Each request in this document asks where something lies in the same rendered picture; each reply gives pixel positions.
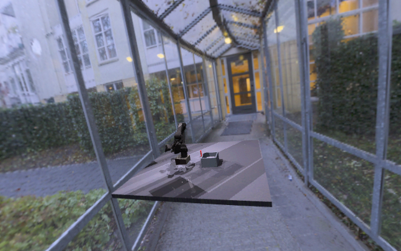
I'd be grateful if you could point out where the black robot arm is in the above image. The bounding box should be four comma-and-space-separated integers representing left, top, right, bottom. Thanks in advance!
173, 122, 188, 158

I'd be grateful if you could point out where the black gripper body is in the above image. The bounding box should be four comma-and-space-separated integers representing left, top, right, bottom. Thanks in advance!
165, 142, 176, 150

